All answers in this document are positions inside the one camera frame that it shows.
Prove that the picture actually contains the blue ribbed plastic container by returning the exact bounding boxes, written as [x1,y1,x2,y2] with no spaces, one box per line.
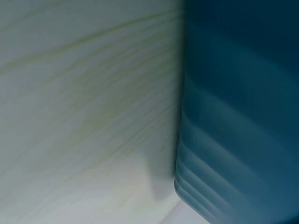
[174,0,299,224]

